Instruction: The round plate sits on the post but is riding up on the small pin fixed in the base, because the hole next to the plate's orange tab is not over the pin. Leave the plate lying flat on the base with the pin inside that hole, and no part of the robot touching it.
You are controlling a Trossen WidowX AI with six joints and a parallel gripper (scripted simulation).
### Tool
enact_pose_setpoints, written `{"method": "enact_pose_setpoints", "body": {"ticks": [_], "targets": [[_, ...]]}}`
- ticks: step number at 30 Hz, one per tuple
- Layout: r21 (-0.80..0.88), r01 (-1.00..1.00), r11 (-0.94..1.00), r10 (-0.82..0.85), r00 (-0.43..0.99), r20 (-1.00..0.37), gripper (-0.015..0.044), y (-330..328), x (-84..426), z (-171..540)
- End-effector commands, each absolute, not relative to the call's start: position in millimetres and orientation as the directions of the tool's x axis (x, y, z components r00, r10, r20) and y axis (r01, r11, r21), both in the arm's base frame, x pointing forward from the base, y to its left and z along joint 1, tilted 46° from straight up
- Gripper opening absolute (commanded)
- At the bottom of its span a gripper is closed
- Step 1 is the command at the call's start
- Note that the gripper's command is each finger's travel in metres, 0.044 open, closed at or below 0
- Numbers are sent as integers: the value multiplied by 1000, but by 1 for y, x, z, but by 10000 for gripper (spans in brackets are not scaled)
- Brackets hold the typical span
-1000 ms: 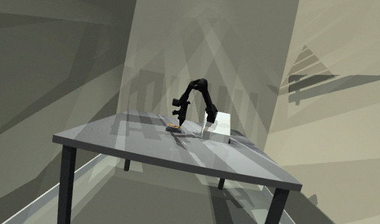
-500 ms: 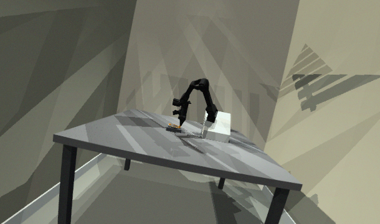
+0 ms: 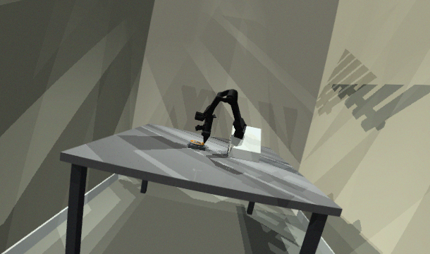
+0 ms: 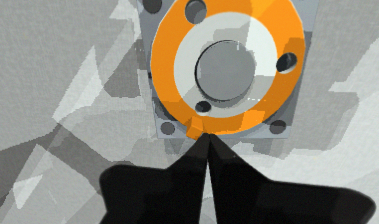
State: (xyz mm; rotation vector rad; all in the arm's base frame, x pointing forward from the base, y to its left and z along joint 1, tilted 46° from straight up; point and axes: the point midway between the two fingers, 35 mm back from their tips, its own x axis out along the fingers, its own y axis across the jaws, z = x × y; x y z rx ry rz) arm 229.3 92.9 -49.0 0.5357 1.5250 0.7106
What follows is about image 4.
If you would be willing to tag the orange round plate with holes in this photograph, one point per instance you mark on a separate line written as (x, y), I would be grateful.
(267, 28)

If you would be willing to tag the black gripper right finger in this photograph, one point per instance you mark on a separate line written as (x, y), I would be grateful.
(243, 195)

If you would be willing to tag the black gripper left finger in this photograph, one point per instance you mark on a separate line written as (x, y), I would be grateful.
(177, 189)

